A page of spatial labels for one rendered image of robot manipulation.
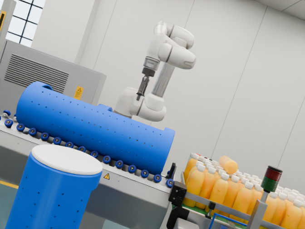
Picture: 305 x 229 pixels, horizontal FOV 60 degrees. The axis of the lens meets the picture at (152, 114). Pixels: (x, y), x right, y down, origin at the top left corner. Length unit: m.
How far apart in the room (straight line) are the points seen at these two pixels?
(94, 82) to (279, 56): 3.14
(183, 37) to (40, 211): 1.52
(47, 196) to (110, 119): 0.61
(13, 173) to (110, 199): 0.58
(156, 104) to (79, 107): 0.74
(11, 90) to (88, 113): 1.93
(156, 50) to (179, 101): 2.87
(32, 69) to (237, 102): 3.12
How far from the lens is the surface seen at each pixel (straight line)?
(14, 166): 1.72
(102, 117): 1.47
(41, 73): 3.20
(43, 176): 1.00
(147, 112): 2.06
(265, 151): 4.90
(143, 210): 1.53
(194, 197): 1.41
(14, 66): 3.32
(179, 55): 1.53
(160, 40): 1.53
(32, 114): 1.59
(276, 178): 1.26
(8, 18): 2.29
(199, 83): 4.41
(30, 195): 1.05
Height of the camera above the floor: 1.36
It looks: 3 degrees down
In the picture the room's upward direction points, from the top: 20 degrees clockwise
